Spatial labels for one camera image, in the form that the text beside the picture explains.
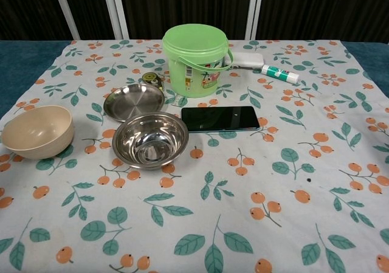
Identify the black smartphone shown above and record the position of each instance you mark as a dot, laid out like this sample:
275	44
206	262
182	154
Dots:
218	118

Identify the stainless steel bowl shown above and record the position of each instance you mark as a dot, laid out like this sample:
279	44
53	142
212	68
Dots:
149	142

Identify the stainless steel plate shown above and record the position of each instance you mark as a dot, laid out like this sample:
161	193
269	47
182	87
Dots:
133	102

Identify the small round tape measure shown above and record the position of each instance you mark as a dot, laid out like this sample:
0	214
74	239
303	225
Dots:
149	78

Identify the floral fruit print tablecloth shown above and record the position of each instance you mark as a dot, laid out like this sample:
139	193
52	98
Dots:
212	209

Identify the white rectangular case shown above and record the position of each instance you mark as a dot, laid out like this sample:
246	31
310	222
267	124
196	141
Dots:
246	60

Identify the white green glue stick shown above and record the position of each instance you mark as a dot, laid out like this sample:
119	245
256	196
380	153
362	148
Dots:
279	73

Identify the beige plastic bowl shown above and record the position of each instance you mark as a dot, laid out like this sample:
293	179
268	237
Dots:
36	133

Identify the white double frame post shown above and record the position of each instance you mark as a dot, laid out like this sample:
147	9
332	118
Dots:
115	11

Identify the white single frame post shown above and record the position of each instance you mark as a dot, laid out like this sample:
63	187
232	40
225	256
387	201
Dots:
65	11

